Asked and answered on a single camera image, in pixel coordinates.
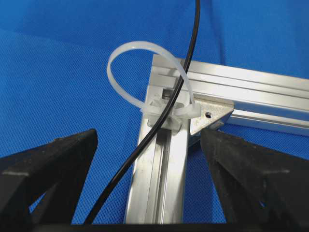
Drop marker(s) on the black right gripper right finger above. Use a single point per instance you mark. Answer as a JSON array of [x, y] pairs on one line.
[[256, 184]]

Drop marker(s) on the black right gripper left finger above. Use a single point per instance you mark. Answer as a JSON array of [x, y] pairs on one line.
[[42, 185]]

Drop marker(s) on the white zip tie loop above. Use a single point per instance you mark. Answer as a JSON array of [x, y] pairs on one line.
[[155, 106]]

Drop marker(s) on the aluminium extrusion frame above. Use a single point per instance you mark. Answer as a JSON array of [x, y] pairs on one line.
[[216, 95]]

